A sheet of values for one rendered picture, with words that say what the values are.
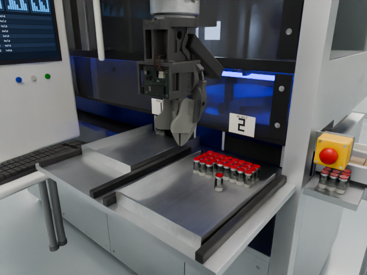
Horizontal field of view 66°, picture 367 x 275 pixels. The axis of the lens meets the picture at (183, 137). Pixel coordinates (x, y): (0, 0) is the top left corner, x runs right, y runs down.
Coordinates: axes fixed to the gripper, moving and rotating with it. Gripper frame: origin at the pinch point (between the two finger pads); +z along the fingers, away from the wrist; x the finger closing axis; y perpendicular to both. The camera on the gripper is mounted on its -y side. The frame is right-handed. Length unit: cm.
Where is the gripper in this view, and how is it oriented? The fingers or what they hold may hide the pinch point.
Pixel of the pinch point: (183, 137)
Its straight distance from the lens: 51.5
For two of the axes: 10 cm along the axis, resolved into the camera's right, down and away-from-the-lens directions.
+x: 7.7, 2.2, -6.0
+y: -6.4, 2.6, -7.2
